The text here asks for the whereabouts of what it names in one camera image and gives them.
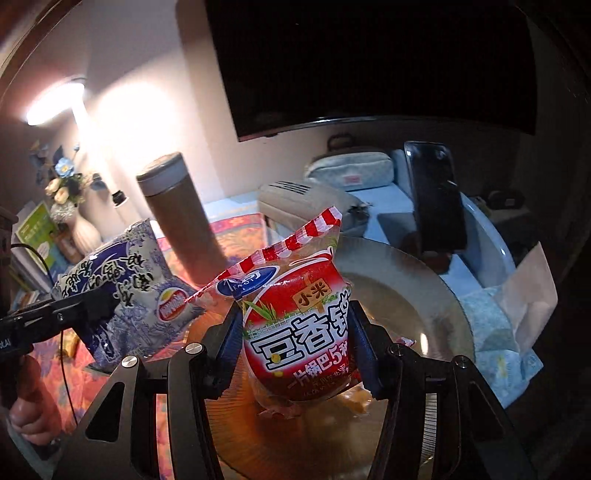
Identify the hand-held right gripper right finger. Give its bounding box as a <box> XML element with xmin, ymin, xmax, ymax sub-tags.
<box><xmin>348</xmin><ymin>300</ymin><xmax>541</xmax><ymax>480</ymax></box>

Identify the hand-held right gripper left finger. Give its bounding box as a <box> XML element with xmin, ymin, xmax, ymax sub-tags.
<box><xmin>51</xmin><ymin>300</ymin><xmax>245</xmax><ymax>480</ymax></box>

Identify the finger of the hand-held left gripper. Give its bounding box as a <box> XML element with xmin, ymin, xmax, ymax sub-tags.
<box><xmin>11</xmin><ymin>291</ymin><xmax>117</xmax><ymax>324</ymax></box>
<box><xmin>0</xmin><ymin>311</ymin><xmax>114</xmax><ymax>354</ymax></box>

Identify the red snack packet striped edge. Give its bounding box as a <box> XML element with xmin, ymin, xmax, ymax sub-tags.
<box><xmin>185</xmin><ymin>206</ymin><xmax>371</xmax><ymax>418</ymax></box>

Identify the blue white patterned snack packet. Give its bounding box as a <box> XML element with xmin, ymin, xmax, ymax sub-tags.
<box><xmin>51</xmin><ymin>219</ymin><xmax>206</xmax><ymax>371</ymax></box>

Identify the person's left hand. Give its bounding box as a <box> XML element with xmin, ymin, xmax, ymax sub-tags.
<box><xmin>7</xmin><ymin>355</ymin><xmax>63</xmax><ymax>448</ymax></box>

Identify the green book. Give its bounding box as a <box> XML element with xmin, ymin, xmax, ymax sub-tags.
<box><xmin>16</xmin><ymin>200</ymin><xmax>63</xmax><ymax>278</ymax></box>

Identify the white ribbed vase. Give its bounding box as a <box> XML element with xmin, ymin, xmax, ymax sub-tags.
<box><xmin>69</xmin><ymin>212</ymin><xmax>103</xmax><ymax>256</ymax></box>

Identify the artificial flower bouquet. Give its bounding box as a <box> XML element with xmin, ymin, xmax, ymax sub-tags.
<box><xmin>30</xmin><ymin>141</ymin><xmax>108</xmax><ymax>223</ymax></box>

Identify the patterned tissue pack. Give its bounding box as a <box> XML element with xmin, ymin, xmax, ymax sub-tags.
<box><xmin>461</xmin><ymin>285</ymin><xmax>544</xmax><ymax>409</ymax></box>

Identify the beige thermos bottle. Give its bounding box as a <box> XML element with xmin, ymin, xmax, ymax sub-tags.
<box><xmin>136</xmin><ymin>152</ymin><xmax>227</xmax><ymax>283</ymax></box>

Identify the beige pencil case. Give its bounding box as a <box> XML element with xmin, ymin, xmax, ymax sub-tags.
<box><xmin>257</xmin><ymin>181</ymin><xmax>370</xmax><ymax>241</ymax></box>

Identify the black smartphone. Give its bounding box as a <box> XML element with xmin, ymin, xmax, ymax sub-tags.
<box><xmin>404</xmin><ymin>141</ymin><xmax>468</xmax><ymax>253</ymax></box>

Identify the white paper sheet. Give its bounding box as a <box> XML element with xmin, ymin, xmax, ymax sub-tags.
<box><xmin>498</xmin><ymin>242</ymin><xmax>558</xmax><ymax>352</ymax></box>

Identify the light floral pencil case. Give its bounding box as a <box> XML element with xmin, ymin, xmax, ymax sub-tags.
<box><xmin>304</xmin><ymin>150</ymin><xmax>394</xmax><ymax>190</ymax></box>

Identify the white desk lamp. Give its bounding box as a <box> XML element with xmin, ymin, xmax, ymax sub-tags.
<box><xmin>25</xmin><ymin>78</ymin><xmax>105</xmax><ymax>195</ymax></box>

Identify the black television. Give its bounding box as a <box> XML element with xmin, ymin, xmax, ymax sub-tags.
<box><xmin>203</xmin><ymin>0</ymin><xmax>541</xmax><ymax>143</ymax></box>

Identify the black cable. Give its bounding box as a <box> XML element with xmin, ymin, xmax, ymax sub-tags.
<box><xmin>9</xmin><ymin>244</ymin><xmax>80</xmax><ymax>430</ymax></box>

